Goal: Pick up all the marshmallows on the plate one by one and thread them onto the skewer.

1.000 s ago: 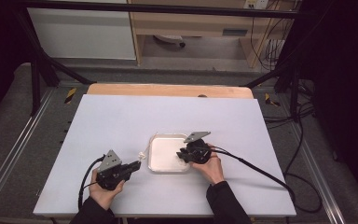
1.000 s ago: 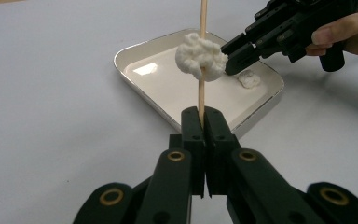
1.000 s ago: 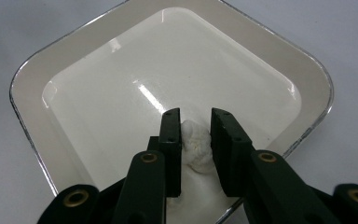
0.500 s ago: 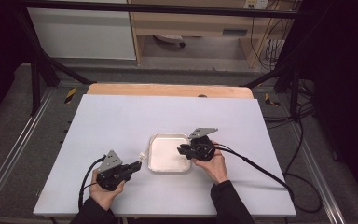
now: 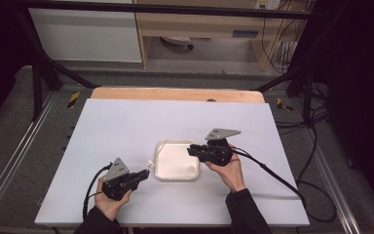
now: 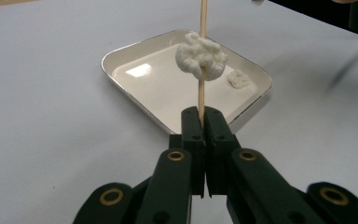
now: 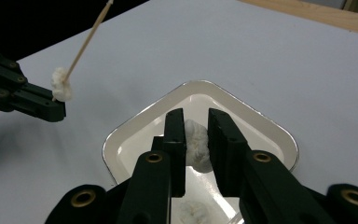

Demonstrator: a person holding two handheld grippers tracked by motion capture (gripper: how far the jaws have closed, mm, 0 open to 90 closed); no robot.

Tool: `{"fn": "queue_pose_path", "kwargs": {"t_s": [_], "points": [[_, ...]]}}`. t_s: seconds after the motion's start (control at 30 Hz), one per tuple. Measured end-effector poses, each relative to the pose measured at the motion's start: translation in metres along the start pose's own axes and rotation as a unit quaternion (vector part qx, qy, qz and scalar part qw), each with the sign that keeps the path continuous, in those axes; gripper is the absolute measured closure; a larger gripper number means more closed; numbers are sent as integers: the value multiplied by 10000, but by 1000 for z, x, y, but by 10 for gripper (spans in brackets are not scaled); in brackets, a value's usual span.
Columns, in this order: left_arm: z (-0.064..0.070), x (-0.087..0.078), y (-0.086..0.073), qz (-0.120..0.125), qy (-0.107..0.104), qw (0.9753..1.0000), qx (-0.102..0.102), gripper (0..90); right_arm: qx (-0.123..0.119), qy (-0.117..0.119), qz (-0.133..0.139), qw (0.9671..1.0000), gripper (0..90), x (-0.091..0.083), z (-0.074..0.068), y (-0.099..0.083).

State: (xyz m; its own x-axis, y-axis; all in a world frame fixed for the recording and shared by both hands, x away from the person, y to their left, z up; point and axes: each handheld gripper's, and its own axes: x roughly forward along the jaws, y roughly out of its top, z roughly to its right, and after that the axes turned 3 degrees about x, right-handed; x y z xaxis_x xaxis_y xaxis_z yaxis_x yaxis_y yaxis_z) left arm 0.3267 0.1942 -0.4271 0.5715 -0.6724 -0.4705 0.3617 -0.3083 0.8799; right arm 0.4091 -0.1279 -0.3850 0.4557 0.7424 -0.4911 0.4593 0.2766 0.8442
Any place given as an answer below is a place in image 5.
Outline white square tray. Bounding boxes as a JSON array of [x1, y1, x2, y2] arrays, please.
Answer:
[[154, 138, 201, 181]]

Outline office chair base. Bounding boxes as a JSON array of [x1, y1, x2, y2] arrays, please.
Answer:
[[160, 35, 196, 51]]

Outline hanging black cables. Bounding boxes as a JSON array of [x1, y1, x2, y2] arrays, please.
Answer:
[[260, 0, 306, 75]]

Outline white cabinet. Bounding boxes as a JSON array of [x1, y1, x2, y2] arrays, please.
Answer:
[[28, 8, 143, 63]]

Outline dark curtain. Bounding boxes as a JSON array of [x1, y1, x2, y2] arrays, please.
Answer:
[[311, 0, 374, 222], [0, 0, 33, 126]]

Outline white wall socket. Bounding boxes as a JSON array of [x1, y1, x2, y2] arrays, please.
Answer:
[[254, 0, 282, 11]]

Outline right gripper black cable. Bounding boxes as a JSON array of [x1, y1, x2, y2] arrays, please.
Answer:
[[232, 146, 337, 224]]

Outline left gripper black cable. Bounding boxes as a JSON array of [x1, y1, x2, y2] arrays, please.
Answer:
[[82, 163, 113, 221]]

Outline person's left hand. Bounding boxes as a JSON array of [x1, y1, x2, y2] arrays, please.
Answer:
[[93, 176, 133, 222]]

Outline black metal frame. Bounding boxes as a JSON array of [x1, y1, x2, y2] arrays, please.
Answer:
[[13, 0, 316, 123]]

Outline wooden table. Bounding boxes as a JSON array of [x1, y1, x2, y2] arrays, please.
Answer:
[[90, 86, 266, 104]]

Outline light wooden desk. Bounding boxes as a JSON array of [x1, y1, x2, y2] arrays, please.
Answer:
[[132, 0, 306, 72]]

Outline black floor cable bundle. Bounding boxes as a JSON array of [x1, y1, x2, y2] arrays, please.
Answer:
[[275, 82, 330, 183]]

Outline person's right hand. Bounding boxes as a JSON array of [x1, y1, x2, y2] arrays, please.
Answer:
[[204, 143, 247, 194]]

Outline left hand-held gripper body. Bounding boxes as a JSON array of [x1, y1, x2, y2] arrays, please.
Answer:
[[101, 157, 141, 201]]

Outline aluminium floor rail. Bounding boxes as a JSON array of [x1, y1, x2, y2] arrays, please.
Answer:
[[0, 92, 58, 222], [305, 128, 362, 234]]

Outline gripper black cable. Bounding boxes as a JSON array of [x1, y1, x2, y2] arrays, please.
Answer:
[[82, 163, 113, 221], [232, 146, 337, 224]]

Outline yellow black tape strip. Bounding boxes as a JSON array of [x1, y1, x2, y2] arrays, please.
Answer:
[[276, 97, 294, 112], [66, 91, 82, 109]]

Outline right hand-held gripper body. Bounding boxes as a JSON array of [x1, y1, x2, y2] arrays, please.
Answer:
[[195, 128, 243, 167]]

